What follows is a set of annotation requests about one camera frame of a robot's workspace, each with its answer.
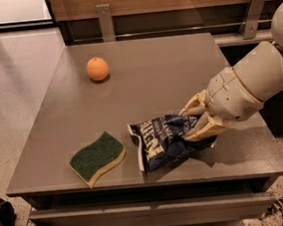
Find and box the right metal bracket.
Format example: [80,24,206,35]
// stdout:
[238,0,266,40]

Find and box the green and yellow sponge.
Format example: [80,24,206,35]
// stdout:
[69,131,127,189]

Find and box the left metal bracket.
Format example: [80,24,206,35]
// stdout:
[97,3,117,43]

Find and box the orange fruit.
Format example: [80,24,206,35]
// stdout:
[86,57,109,82]

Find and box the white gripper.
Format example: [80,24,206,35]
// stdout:
[179,67,264,142]

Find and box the blue chip bag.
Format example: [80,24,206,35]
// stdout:
[128,113,216,173]

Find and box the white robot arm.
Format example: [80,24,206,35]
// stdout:
[180,2,283,142]

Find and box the metal bracket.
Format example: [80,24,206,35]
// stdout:
[97,3,117,43]
[238,0,266,40]

